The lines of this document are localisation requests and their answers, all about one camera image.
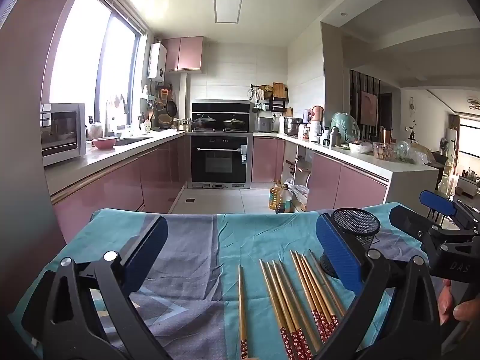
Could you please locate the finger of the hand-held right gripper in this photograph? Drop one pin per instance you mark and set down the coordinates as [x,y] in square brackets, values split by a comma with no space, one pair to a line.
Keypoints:
[438,203]
[410,223]

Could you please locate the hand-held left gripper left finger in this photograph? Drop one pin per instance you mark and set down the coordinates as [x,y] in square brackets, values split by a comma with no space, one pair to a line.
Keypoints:
[148,249]

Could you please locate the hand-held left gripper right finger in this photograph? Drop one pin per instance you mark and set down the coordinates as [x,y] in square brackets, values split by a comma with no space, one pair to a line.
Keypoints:
[337,251]

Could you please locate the black mesh holder cup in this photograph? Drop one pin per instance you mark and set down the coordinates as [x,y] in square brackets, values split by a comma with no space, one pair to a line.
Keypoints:
[356,228]

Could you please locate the bunch of wooden chopsticks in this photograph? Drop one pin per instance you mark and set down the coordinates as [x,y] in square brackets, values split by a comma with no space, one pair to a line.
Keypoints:
[285,300]

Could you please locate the person's right hand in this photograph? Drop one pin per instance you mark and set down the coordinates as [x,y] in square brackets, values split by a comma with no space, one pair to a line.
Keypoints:
[467,311]

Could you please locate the plastic bags of food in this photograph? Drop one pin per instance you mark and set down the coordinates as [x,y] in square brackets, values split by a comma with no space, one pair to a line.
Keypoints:
[410,153]

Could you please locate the teal grey printed tablecloth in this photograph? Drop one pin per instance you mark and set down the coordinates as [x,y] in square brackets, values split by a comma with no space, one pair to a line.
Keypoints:
[210,240]

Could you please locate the pink base cabinet run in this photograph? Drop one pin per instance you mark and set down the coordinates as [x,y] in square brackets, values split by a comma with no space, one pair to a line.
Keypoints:
[356,191]
[264,159]
[112,191]

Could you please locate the clear plastic bag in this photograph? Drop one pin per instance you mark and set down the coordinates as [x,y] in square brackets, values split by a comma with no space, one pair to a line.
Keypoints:
[301,195]

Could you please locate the dark cooking oil bottle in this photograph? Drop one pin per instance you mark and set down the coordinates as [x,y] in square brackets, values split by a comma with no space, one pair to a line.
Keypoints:
[285,199]

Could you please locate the yellow cooking oil bottle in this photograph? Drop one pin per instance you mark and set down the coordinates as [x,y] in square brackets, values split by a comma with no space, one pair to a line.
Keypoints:
[275,195]

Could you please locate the covered white bowl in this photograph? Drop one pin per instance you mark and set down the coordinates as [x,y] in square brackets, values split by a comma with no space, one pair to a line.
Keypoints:
[358,147]

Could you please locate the round ceiling lamp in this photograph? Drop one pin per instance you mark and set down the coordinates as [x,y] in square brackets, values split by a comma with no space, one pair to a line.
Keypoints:
[473,104]

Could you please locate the black built-in oven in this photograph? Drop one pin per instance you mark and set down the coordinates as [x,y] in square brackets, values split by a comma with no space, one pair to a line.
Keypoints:
[219,161]

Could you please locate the pink bowl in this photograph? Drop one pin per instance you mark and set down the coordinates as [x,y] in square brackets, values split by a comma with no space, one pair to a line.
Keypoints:
[104,143]

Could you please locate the steel thermos flask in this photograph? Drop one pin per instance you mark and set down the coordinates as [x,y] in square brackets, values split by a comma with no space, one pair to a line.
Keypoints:
[333,135]

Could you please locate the steel stock pot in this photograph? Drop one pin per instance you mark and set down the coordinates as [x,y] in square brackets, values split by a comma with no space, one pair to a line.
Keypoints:
[292,126]

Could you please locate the steel sink faucet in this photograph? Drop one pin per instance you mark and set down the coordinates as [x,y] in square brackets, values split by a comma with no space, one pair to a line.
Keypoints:
[108,120]

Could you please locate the pink electric kettle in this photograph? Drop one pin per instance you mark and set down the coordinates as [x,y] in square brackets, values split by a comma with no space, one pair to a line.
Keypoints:
[317,114]

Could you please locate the black wok with lid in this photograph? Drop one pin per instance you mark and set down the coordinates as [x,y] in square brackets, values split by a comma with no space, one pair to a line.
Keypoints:
[204,122]

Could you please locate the hanging black frying pan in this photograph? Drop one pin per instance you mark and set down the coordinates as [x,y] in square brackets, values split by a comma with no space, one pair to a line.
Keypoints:
[171,108]

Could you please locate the white countertop oven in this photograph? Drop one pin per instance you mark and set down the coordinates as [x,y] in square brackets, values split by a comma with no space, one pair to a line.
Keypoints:
[62,133]

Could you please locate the frying pan with glass lid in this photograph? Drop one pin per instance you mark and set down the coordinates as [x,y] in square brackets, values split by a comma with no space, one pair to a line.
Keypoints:
[234,122]

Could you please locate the black range hood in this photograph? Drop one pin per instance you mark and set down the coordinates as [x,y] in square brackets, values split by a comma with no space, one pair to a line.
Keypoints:
[221,107]

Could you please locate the white water heater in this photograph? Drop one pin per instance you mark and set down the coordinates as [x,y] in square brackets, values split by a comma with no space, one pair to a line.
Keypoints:
[157,62]

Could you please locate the kitchen window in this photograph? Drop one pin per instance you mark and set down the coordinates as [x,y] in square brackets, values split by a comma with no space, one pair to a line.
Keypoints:
[78,52]

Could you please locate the ceiling light panel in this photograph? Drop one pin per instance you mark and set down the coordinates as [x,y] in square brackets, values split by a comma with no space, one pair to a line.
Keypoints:
[227,9]

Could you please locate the framed wall picture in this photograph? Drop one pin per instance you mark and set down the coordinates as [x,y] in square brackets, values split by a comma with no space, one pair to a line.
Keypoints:
[369,108]

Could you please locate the black wall rack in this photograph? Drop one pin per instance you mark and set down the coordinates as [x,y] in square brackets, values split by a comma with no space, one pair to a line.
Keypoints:
[273,97]

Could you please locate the pink wall cabinet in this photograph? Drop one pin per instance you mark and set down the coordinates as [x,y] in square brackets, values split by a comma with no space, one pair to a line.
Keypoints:
[183,53]

